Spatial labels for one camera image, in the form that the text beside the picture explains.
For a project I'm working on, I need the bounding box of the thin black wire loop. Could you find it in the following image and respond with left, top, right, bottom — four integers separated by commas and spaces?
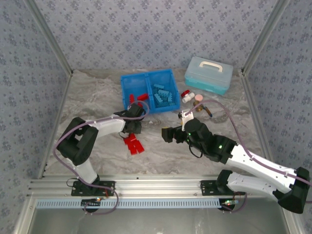
188, 144, 203, 159

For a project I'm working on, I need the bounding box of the blue plastic bin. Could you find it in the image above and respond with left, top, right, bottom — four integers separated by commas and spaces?
120, 72, 154, 116
145, 69, 181, 115

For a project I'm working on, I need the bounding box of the aluminium frame post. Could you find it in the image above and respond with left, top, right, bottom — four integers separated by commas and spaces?
240, 0, 292, 76
24, 0, 74, 76

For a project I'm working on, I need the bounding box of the white PVC valve red handle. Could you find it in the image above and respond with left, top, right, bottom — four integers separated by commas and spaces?
181, 90, 195, 103

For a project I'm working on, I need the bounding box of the brass ball valve blue handle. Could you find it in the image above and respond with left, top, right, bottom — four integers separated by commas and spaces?
192, 100, 213, 118

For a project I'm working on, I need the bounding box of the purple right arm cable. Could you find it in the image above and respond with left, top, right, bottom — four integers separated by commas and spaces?
181, 99, 312, 213

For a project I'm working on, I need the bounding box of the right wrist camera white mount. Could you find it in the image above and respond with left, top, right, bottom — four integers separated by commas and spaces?
178, 111, 196, 132

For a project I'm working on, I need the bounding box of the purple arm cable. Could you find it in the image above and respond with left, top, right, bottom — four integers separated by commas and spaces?
181, 99, 312, 213
53, 100, 150, 215

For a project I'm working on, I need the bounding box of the light blue slotted cable duct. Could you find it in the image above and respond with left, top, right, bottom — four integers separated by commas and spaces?
36, 197, 220, 209

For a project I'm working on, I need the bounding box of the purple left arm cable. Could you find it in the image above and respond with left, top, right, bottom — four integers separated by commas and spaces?
53, 100, 150, 215

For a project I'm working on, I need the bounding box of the black bracket with LED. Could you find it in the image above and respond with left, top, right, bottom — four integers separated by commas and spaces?
81, 197, 102, 208
219, 198, 242, 212

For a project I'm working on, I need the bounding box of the aluminium table side rail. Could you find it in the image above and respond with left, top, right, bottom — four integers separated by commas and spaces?
38, 70, 74, 180
238, 69, 274, 164

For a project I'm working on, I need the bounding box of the grey metal panel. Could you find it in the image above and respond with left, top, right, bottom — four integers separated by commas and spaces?
13, 196, 302, 234

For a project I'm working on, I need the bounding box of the teal lidded storage box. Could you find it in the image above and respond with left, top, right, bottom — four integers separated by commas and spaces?
184, 56, 234, 96

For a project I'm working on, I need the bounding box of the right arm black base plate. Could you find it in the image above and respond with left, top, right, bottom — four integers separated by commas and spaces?
200, 179, 246, 197

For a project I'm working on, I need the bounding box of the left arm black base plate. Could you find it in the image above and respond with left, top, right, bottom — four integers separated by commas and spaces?
71, 179, 116, 197

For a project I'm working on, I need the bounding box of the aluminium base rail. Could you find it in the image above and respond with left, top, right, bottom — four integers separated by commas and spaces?
27, 173, 244, 198

